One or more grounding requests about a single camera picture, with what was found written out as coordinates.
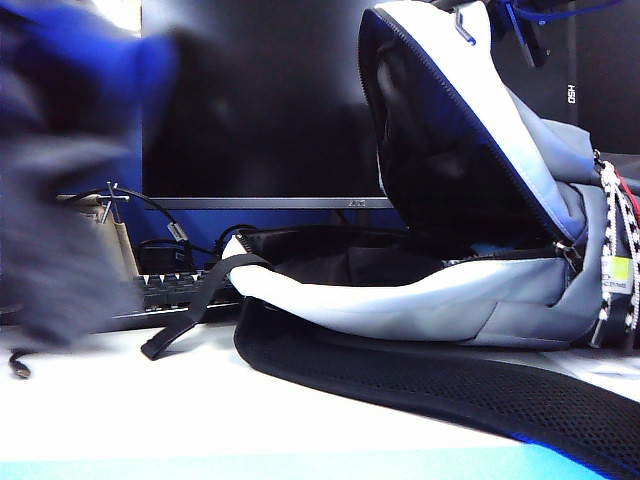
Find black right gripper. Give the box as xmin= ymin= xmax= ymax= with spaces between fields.
xmin=451 ymin=0 xmax=550 ymax=70

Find gray blue backpack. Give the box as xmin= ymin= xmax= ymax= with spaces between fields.
xmin=141 ymin=0 xmax=640 ymax=480

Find gray clothes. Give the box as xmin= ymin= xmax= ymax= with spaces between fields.
xmin=0 ymin=4 xmax=180 ymax=350

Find black HSO monitor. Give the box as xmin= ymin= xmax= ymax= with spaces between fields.
xmin=544 ymin=0 xmax=640 ymax=157

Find black AOC monitor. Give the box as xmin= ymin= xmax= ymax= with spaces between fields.
xmin=141 ymin=0 xmax=401 ymax=211

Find red plastic tie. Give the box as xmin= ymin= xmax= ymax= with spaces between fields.
xmin=613 ymin=169 xmax=640 ymax=224

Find white yellow hang tag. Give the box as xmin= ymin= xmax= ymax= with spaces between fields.
xmin=597 ymin=256 xmax=633 ymax=297

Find black power adapter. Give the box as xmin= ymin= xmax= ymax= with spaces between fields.
xmin=137 ymin=238 xmax=195 ymax=276

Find black keyboard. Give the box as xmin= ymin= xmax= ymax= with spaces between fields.
xmin=110 ymin=269 xmax=245 ymax=332

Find tan cardboard box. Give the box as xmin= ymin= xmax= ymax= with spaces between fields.
xmin=55 ymin=192 xmax=140 ymax=277

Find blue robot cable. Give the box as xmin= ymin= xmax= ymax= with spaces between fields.
xmin=505 ymin=0 xmax=627 ymax=27

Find white black braided cord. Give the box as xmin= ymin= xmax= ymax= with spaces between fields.
xmin=589 ymin=159 xmax=640 ymax=350

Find looped black cable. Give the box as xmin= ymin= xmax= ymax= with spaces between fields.
xmin=215 ymin=223 xmax=262 ymax=262

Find black cable with silver connector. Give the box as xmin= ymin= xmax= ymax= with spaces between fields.
xmin=117 ymin=185 xmax=217 ymax=257

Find silver metal cross bracket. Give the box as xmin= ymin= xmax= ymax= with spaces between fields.
xmin=95 ymin=180 xmax=132 ymax=225

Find black cable with plug end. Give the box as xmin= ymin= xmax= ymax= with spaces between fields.
xmin=7 ymin=348 xmax=35 ymax=380

